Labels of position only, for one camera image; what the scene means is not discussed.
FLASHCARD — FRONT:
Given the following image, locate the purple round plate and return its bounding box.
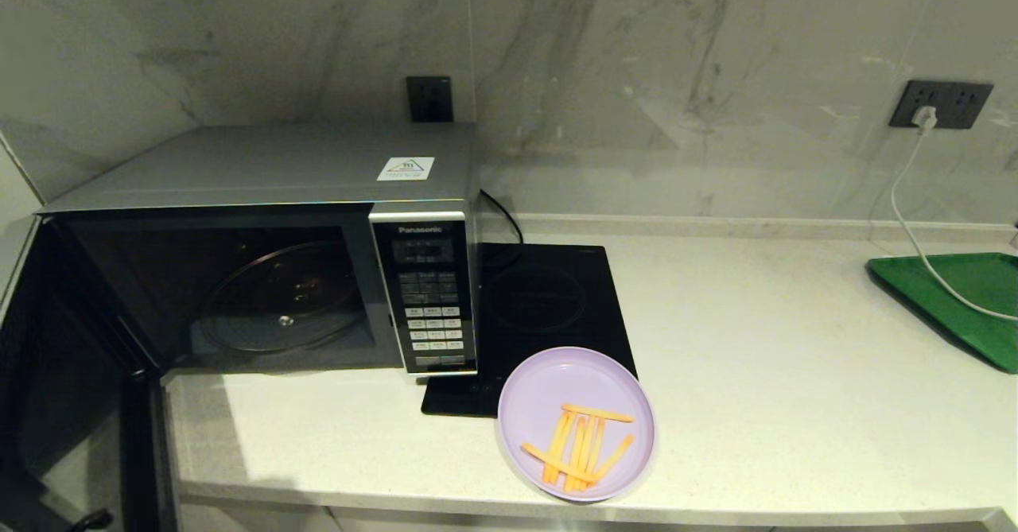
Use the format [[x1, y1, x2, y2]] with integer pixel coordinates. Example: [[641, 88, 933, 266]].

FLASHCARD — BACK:
[[497, 346, 657, 504]]

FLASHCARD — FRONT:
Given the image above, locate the silver Panasonic microwave oven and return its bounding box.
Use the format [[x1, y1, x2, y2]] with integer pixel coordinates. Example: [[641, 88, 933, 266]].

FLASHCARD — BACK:
[[36, 122, 483, 376]]

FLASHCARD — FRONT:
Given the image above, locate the black induction cooktop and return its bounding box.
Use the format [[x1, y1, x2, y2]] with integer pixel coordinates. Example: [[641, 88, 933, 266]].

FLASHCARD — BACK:
[[421, 243, 637, 419]]

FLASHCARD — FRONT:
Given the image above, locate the white warning sticker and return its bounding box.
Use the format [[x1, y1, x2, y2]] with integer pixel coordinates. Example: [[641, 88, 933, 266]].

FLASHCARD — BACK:
[[376, 157, 436, 182]]

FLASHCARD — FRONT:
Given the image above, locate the orange french fry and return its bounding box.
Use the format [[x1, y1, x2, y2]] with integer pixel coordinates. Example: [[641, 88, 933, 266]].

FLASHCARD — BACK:
[[561, 403, 635, 424], [581, 416, 608, 490], [593, 433, 636, 482], [520, 442, 598, 484], [563, 416, 590, 492]]

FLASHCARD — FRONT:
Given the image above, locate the orange carrot stick middle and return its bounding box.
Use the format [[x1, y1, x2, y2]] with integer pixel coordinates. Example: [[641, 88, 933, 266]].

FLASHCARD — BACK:
[[542, 410, 576, 484]]

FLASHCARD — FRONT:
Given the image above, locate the green plastic tray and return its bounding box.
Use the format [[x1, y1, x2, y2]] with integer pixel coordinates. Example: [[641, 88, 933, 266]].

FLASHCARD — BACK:
[[865, 253, 1018, 374]]

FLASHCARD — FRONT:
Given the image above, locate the black power cable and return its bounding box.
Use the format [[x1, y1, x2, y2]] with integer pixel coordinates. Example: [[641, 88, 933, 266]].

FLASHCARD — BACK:
[[480, 188, 526, 270]]

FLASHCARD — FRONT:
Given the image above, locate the black wall socket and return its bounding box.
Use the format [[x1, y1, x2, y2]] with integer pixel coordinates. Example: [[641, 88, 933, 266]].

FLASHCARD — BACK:
[[406, 76, 454, 123]]

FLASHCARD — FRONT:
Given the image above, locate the white power cable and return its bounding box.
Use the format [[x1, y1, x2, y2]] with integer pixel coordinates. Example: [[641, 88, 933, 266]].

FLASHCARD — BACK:
[[888, 126, 1018, 324]]

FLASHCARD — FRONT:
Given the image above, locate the dark grey double wall socket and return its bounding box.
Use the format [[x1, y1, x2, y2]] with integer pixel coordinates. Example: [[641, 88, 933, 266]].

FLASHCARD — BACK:
[[889, 80, 995, 130]]

